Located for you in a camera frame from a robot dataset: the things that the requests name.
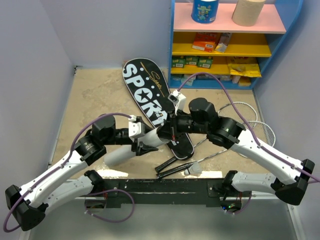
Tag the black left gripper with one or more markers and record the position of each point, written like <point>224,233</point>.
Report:
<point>142,148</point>

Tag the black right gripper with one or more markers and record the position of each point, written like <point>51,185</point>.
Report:
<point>167,128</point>

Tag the white shuttlecock tube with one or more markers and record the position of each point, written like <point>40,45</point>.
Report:
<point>148,143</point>

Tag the white shuttlecock front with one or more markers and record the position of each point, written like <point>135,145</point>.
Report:
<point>194,169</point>

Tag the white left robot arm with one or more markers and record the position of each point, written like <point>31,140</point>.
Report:
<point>30,203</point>

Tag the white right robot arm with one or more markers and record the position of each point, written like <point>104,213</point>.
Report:
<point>288,177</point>

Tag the black racket cover bag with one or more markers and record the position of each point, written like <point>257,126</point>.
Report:
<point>149,89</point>

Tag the green box left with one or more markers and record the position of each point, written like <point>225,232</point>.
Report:
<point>178,61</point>

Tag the green box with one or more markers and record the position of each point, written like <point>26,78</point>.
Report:
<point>205,62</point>
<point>191,60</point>
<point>178,61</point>

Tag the green box middle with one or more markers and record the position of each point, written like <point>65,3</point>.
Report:
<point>191,60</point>

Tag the green box right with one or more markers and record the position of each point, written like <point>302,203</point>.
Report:
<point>205,62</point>

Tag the orange snack box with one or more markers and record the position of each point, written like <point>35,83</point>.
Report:
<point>206,41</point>

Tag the blue shelf unit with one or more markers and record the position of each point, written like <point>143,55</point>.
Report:
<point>262,41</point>

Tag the yellow snack bag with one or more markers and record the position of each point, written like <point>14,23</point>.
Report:
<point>243,66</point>

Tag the silver snack pouch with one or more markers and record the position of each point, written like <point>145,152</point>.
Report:
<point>223,42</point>

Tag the blue wrapped paper roll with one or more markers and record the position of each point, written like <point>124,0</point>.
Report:
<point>204,11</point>

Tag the brown paper towel roll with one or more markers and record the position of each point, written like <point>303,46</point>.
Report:
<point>246,12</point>

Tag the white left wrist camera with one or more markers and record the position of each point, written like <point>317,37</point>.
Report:
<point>136,127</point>

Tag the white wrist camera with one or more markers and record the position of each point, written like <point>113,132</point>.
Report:
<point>136,127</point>
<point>178,98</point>

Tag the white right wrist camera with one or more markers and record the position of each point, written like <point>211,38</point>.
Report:
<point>178,98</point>

